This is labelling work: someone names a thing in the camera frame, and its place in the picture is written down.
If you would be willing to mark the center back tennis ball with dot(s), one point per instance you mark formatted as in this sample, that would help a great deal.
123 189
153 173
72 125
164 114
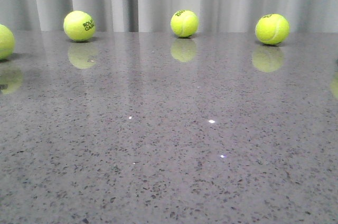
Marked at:
184 23

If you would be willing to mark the Roland Garros tennis ball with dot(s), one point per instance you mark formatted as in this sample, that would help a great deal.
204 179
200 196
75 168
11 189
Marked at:
79 26

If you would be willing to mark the right back tennis ball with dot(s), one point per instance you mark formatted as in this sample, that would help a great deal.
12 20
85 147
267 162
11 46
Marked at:
272 29

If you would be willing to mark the far left tennis ball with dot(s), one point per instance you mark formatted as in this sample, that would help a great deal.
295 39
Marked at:
7 42

